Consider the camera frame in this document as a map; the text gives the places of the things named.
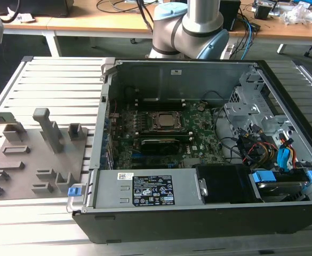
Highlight black plastic shroud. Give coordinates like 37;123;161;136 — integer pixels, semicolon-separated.
192;164;253;205

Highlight hard disk in blue carrier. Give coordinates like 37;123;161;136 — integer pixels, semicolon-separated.
250;169;312;202

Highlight black graphics card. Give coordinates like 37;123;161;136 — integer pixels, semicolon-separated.
139;138;181;156

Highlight silver perforated drive cage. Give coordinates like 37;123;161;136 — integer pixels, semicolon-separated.
223;71;299;139

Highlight black and silver PC case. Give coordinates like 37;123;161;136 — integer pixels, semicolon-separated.
66;57;312;244

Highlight green RAM stick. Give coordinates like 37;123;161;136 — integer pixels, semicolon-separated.
0;111;16;125

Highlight grey parts rack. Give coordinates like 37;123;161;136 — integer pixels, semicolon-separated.
0;108;89;200

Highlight RAM slot with white clips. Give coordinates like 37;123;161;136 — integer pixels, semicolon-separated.
134;98;186;103
133;136;195;141
134;104;186;108
133;130;194;135

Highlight large black object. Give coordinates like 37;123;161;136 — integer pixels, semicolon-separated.
0;0;73;17

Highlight metal CPU socket cover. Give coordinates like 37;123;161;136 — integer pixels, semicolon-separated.
147;110;186;131

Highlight white power adapter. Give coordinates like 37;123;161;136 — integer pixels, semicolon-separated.
223;44;236;60

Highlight green motherboard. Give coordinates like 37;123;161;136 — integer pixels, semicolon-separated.
108;102;227;171

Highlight blue flat data cable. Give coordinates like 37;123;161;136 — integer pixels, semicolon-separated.
276;146;293;171

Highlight clear crumpled plastic bag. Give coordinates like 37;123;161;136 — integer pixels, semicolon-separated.
279;2;312;27

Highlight silver power supply box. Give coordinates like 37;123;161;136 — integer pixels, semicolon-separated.
87;167;207;209

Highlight red and yellow wires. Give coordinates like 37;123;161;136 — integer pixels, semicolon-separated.
245;141;279;163

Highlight small black device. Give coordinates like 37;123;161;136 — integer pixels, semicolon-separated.
254;4;273;19

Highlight tall black box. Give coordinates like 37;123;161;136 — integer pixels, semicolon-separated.
219;0;242;31

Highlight silver CPU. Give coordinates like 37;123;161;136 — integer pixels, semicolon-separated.
157;113;180;126

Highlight wooden desk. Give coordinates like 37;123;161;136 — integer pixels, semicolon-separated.
1;0;312;58

